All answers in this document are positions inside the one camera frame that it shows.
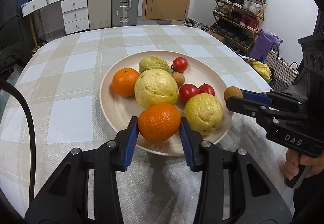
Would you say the large brown longan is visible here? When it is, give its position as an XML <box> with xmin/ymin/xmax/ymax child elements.
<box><xmin>224</xmin><ymin>86</ymin><xmax>243</xmax><ymax>102</ymax></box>

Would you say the smooth yellow passion fruit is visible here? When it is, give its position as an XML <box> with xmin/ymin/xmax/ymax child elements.
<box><xmin>184</xmin><ymin>93</ymin><xmax>223</xmax><ymax>135</ymax></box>

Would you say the red tomato with stem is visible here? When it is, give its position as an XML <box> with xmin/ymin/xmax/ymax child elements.
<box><xmin>171</xmin><ymin>57</ymin><xmax>188</xmax><ymax>73</ymax></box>

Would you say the orange mandarin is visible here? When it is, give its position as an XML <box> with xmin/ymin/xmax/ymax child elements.
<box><xmin>112</xmin><ymin>68</ymin><xmax>140</xmax><ymax>97</ymax></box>
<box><xmin>138</xmin><ymin>103</ymin><xmax>181</xmax><ymax>143</ymax></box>

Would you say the wrinkled greenish passion fruit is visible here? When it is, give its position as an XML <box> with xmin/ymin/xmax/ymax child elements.
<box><xmin>139</xmin><ymin>55</ymin><xmax>171</xmax><ymax>74</ymax></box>

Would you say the person's right hand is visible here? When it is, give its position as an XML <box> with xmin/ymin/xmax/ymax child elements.
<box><xmin>284</xmin><ymin>149</ymin><xmax>324</xmax><ymax>180</ymax></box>

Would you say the woven tote basket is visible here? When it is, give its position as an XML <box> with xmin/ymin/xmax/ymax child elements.
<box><xmin>265</xmin><ymin>44</ymin><xmax>299</xmax><ymax>85</ymax></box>

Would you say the purple plastic bag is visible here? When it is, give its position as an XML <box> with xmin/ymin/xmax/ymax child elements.
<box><xmin>249</xmin><ymin>29</ymin><xmax>283</xmax><ymax>61</ymax></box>

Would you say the small longan in plate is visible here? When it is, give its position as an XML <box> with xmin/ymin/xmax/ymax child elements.
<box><xmin>172</xmin><ymin>72</ymin><xmax>185</xmax><ymax>88</ymax></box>

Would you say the wooden shoe rack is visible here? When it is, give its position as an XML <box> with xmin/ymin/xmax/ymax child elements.
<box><xmin>211</xmin><ymin>0</ymin><xmax>268</xmax><ymax>54</ymax></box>

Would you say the cream round plate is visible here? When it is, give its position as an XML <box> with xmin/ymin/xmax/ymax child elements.
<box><xmin>100</xmin><ymin>51</ymin><xmax>233</xmax><ymax>156</ymax></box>

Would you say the yellow passion fruit in plate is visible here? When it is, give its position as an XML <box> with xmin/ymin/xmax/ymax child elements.
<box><xmin>134</xmin><ymin>69</ymin><xmax>178</xmax><ymax>109</ymax></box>

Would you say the black jacket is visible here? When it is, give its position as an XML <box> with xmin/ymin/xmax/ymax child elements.
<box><xmin>1</xmin><ymin>43</ymin><xmax>32</xmax><ymax>74</ymax></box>

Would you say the silver aluminium suitcase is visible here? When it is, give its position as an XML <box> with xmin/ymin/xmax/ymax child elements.
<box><xmin>112</xmin><ymin>0</ymin><xmax>138</xmax><ymax>27</ymax></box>

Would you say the white drawer desk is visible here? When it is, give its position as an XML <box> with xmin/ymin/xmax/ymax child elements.
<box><xmin>21</xmin><ymin>0</ymin><xmax>90</xmax><ymax>35</ymax></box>

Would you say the beige suitcase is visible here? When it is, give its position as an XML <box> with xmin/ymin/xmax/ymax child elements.
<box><xmin>87</xmin><ymin>0</ymin><xmax>112</xmax><ymax>30</ymax></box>

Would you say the black cable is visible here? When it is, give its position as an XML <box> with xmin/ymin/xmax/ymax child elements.
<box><xmin>0</xmin><ymin>77</ymin><xmax>37</xmax><ymax>204</ymax></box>

